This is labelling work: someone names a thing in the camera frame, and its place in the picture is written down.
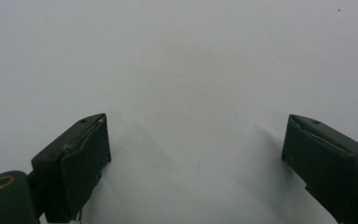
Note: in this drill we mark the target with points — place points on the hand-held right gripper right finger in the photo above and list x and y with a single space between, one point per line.
329 168

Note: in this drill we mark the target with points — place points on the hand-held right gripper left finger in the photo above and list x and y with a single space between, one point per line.
74 168

